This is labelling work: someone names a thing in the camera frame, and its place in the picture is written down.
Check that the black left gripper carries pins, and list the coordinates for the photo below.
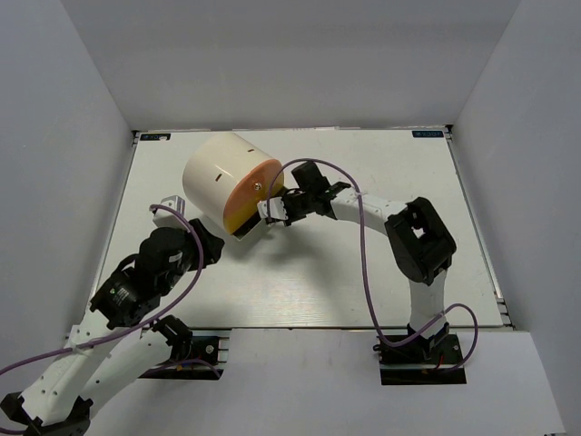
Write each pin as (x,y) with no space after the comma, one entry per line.
(212,244)

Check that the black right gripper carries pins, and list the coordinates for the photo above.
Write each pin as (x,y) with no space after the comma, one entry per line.
(290,219)

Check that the grey bottom drawer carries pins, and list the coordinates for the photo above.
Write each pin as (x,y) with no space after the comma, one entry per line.
(251,231)

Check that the yellow drawer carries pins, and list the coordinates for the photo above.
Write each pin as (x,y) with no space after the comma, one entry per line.
(236,214)

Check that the orange top drawer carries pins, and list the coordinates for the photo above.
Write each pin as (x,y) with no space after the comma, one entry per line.
(265,178)

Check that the cream cylindrical drawer organizer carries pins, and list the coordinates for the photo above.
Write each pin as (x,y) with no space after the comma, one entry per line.
(215,169)

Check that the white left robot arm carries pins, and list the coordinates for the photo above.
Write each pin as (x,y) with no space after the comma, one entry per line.
(115,344)

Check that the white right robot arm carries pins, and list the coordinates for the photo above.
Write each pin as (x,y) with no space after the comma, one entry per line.
(421,244)

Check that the left blue table sticker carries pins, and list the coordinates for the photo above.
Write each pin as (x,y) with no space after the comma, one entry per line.
(155,137)

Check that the blue table sticker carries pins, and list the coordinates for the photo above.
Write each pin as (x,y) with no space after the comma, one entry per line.
(427,134)
(155,137)

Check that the right blue table sticker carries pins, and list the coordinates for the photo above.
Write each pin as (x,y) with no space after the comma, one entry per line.
(427,134)

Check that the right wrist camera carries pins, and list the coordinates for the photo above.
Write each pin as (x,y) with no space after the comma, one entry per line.
(272,211)

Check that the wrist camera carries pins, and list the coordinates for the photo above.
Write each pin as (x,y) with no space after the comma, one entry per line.
(272,211)
(165,216)

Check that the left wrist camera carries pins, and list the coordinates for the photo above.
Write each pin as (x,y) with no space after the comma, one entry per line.
(165,216)

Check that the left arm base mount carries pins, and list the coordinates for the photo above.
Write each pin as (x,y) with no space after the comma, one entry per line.
(195,354)

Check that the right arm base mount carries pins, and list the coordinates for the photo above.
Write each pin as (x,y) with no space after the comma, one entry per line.
(409,366)

